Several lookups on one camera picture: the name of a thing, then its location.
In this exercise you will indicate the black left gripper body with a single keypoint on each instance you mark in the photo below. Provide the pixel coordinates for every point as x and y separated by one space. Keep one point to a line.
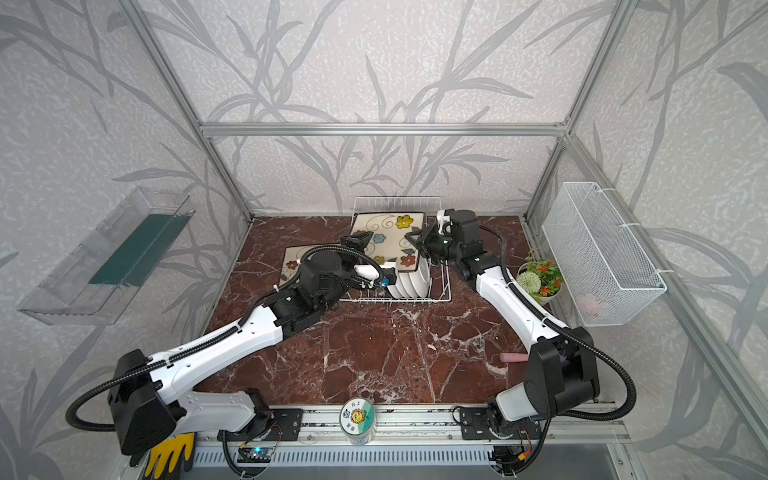
354 245

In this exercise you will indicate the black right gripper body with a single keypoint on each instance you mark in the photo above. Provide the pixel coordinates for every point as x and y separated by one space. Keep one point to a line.
424 241

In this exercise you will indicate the black square plate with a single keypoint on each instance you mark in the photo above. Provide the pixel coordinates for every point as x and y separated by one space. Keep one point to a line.
389 242

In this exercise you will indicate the floral square plate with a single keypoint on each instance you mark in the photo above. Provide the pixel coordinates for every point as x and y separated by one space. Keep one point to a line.
291 264

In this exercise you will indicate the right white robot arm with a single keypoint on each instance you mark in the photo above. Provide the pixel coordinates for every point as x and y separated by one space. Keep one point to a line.
561 372

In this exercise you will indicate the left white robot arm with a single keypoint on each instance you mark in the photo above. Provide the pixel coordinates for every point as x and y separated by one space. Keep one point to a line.
151 398

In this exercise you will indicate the white round plate rightmost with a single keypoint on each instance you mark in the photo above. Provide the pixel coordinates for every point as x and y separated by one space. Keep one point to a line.
425 267

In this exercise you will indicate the white round plate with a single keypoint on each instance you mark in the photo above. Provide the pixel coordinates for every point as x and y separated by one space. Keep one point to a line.
404 288
425 267
393 287
420 283

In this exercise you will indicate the white round plate leftmost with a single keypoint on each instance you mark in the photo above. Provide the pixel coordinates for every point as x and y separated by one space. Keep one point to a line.
393 287

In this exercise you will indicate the white ribbed flower pot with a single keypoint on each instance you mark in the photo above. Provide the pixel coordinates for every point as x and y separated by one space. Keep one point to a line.
542 279

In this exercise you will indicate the purple pink spoon toy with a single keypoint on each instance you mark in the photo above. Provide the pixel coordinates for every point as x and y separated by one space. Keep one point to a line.
513 357

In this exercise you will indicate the round green labelled can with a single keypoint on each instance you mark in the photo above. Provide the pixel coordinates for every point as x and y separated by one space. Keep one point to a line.
357 421

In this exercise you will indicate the pink item in basket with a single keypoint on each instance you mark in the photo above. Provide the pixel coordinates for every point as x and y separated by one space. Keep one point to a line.
589 305

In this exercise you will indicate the green circuit board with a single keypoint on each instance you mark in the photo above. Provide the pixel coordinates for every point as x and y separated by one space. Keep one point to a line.
255 454

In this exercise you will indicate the green mat in shelf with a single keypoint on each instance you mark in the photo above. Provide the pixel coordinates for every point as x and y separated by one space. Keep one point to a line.
135 259

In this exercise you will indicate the yellow black work glove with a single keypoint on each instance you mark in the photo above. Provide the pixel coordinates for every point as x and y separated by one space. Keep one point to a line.
171 458

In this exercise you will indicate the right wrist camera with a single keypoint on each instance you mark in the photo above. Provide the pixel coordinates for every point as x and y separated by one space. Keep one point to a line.
443 222

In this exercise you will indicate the white wire dish rack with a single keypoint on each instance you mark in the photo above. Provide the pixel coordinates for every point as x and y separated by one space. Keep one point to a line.
429 205

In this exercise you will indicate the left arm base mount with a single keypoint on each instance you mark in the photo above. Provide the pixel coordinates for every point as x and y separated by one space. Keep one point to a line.
281 424

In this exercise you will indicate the white mesh wall basket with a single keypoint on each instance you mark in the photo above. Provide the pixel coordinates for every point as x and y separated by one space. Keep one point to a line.
598 253

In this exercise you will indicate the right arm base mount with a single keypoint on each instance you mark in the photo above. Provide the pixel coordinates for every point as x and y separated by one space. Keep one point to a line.
474 423

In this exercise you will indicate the aluminium frame rail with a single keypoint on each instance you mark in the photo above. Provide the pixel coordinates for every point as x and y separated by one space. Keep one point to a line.
742 391

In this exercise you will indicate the clear plastic wall shelf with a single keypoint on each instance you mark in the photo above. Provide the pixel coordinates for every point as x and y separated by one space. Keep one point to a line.
66 298

